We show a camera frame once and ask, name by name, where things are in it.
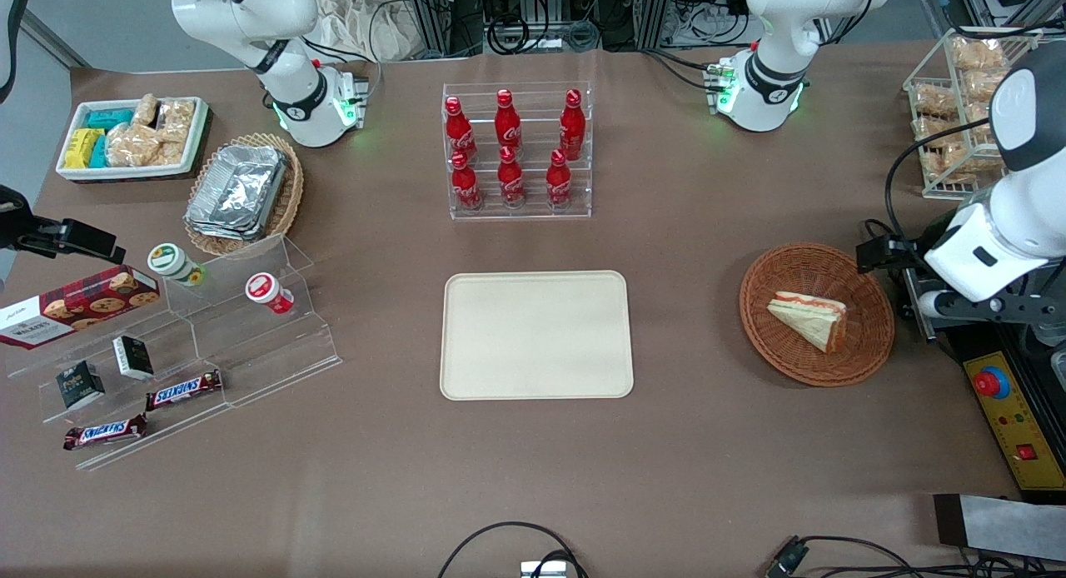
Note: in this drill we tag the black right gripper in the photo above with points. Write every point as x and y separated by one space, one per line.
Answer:
18 225

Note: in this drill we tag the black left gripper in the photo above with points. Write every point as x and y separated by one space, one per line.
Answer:
913 254

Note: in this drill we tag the triangular sandwich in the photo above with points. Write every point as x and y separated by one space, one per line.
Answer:
812 320

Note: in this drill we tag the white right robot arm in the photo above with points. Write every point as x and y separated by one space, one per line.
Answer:
250 12

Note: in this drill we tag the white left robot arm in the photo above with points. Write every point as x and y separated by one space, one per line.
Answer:
762 87

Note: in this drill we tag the round brown wicker basket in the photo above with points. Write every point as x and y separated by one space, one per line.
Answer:
866 345

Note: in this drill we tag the oval light wicker basket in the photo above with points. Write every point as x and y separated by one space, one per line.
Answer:
287 203

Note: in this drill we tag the beige plastic tray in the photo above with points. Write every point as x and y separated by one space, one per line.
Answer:
533 336

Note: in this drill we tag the grey metal plate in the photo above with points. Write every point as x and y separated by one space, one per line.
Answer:
909 288

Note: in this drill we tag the red tartan cookie box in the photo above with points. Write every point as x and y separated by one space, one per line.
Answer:
75 307

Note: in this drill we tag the white rectangular snack bin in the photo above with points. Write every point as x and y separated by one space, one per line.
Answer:
125 174

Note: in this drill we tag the green lid yogurt cup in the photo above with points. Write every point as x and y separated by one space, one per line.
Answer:
171 261

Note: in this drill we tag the teal snack packet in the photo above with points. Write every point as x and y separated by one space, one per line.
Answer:
108 118
99 151

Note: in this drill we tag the yellow snack packet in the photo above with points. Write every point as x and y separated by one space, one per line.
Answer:
82 147

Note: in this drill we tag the clear bag of crackers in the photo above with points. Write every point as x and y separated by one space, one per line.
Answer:
172 153
133 145
146 110
176 118

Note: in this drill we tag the bagged fried snack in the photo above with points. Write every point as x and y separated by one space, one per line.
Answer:
937 132
978 116
945 163
981 85
935 100
978 53

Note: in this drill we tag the small black carton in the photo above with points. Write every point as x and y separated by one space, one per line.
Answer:
133 357
80 385

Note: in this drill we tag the black machine housing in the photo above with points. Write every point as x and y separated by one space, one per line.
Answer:
991 338

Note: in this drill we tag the stacked foil containers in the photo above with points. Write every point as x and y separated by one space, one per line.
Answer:
237 191

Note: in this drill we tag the red emergency stop button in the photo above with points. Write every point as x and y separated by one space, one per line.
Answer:
991 383

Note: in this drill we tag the brown snickers bar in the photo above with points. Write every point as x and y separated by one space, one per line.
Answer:
104 432
183 391

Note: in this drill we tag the red lid yogurt cup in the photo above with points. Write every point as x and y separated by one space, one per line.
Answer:
266 291

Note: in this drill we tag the clear acrylic stepped stand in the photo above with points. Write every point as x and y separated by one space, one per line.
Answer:
250 353

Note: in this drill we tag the yellow control panel box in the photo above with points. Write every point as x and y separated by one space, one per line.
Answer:
1020 428

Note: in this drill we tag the grey black flat strip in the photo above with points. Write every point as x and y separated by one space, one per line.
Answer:
1008 524

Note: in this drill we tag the red cola bottle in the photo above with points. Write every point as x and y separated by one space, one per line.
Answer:
510 182
558 182
572 128
507 124
460 132
466 186

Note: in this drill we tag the clear acrylic bottle rack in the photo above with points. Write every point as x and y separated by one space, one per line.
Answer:
533 216

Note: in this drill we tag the beige cloth bag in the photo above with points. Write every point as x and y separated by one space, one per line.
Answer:
366 24

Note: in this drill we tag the aluminium frame post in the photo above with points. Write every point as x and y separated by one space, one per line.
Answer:
429 16
654 12

